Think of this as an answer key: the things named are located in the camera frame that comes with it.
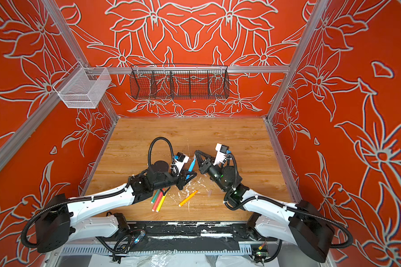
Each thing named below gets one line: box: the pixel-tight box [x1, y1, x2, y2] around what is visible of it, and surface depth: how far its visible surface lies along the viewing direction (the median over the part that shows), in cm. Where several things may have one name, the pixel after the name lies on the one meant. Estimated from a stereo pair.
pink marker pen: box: [151, 188, 164, 212], surface depth 81 cm
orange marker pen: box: [178, 189, 199, 207], surface depth 85 cm
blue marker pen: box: [186, 159, 197, 180], surface depth 71 cm
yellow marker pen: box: [155, 193, 168, 213], surface depth 83 cm
